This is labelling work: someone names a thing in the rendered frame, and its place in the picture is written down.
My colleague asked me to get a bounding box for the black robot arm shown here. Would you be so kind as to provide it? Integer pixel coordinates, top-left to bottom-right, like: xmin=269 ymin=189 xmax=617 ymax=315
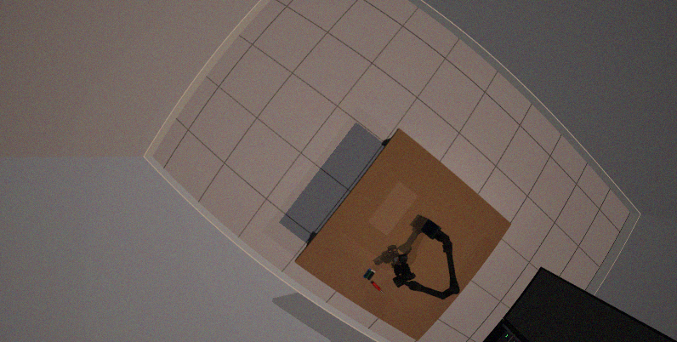
xmin=393 ymin=229 xmax=460 ymax=299

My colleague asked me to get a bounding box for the red-handled screwdriver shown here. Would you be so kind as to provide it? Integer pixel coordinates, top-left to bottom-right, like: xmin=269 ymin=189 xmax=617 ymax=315
xmin=372 ymin=282 xmax=384 ymax=294

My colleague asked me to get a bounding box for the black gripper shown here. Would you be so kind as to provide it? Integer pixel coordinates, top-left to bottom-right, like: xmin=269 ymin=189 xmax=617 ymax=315
xmin=398 ymin=254 xmax=410 ymax=272

